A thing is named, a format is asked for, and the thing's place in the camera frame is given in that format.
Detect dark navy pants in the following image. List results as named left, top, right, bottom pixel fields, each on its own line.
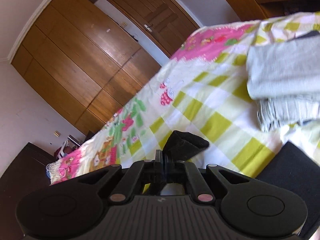
left=162, top=130, right=209, bottom=161

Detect wooden bedroom door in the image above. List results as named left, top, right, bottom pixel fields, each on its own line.
left=107, top=0, right=199, bottom=57

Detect floral checkered bed sheet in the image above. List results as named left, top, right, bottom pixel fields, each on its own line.
left=46, top=12, right=319, bottom=184

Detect wooden wardrobe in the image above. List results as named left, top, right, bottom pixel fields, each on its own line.
left=11, top=0, right=160, bottom=134

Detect dark wooden headboard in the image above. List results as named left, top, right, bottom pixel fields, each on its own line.
left=0, top=142, right=54, bottom=239

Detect folded light grey clothes stack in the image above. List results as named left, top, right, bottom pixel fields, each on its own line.
left=246, top=31, right=319, bottom=132

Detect wooden side cabinet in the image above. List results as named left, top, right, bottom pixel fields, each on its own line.
left=226, top=0, right=319, bottom=21

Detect white cable bundle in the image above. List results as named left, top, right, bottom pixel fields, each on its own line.
left=45, top=139, right=70, bottom=182

